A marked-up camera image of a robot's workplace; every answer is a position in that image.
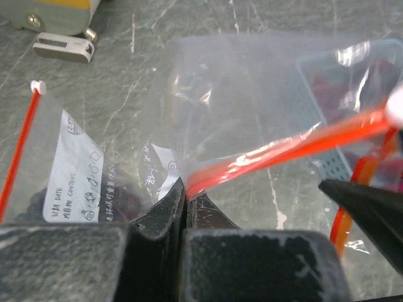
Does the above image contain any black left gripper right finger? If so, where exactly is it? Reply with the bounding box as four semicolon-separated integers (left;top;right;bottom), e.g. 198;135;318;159
181;188;352;301

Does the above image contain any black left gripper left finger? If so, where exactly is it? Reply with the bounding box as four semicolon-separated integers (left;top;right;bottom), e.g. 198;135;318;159
1;180;184;301

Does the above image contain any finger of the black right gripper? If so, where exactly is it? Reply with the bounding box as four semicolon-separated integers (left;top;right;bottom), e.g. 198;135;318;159
319;179;402;274

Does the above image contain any dark red grape bunch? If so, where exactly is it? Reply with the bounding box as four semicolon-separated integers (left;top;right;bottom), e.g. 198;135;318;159
14;180;144;222

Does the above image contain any clear orange-zip bag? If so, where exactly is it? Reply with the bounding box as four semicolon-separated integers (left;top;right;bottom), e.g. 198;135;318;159
1;81;152;223
138;33;403;262

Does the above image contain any light blue plastic basket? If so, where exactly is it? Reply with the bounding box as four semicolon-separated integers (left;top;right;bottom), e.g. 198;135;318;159
297;39;402;181

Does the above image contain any round pastel drawer cabinet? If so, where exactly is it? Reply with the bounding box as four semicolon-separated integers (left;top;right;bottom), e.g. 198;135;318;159
1;0;100;42

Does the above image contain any white bracket block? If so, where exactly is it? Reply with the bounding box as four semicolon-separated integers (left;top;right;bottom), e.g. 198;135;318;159
32;32;95;64

